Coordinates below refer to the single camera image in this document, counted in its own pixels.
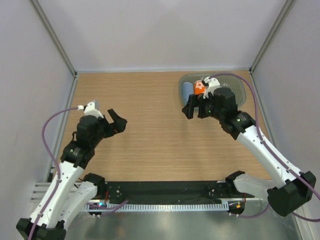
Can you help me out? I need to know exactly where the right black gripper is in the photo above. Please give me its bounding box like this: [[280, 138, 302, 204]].
[[182, 93, 225, 122]]

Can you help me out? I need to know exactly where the white orange flower towel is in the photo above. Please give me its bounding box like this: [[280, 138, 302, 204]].
[[193, 80, 207, 95]]

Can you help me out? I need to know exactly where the blue terry towel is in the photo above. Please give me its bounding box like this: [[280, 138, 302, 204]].
[[181, 82, 194, 105]]

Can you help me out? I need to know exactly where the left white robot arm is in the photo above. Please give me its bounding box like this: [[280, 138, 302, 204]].
[[16, 109, 127, 240]]

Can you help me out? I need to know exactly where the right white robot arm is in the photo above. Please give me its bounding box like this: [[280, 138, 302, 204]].
[[182, 87, 316, 217]]

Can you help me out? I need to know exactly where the teal plastic tub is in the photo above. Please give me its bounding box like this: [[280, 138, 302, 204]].
[[178, 72, 247, 107]]

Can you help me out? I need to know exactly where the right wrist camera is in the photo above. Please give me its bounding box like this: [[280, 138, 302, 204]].
[[202, 76, 221, 99]]

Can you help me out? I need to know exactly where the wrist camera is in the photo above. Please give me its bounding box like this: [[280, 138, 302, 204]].
[[83, 100, 104, 118], [202, 76, 221, 99]]

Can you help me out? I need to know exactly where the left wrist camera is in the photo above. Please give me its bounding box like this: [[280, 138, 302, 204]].
[[83, 100, 104, 118]]

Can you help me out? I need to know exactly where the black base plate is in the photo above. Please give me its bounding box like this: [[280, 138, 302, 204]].
[[104, 180, 253, 205]]

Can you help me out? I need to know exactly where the slotted metal rail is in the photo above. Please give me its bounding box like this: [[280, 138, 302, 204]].
[[84, 202, 230, 212]]

